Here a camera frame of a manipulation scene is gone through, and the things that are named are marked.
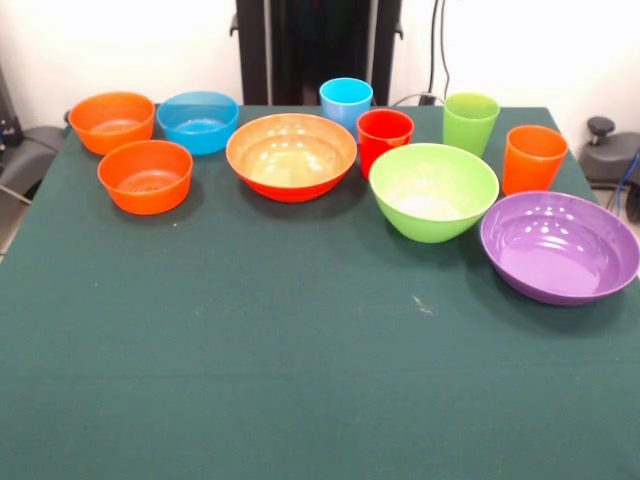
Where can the blue cup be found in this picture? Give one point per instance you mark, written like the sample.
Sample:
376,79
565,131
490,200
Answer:
345,105

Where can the blue bowl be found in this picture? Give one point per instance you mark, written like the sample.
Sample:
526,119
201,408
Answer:
197,135

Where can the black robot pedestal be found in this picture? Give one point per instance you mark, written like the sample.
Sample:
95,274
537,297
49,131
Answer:
255,50

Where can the green bowl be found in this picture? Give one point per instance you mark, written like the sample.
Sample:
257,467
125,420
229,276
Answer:
430,200

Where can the small orange bowl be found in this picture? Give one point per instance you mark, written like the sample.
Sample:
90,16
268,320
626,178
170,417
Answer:
145,195
112,120

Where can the grey chair base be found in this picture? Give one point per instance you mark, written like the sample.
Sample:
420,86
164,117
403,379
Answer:
30,155

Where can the wide orange bowl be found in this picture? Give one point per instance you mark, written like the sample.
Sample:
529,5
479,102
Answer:
290,155

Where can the green cup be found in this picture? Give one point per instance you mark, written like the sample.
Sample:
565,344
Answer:
470,130

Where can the red cup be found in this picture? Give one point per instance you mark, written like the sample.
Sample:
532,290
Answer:
382,132

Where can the orange cup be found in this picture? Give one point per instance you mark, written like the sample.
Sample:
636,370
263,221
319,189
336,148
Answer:
532,165

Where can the purple bowl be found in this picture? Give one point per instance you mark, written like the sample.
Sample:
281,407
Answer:
555,250

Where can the dark green tablecloth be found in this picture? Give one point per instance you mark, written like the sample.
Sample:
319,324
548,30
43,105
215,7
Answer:
300,375

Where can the dark equipment rack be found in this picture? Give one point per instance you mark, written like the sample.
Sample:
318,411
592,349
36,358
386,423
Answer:
4,115

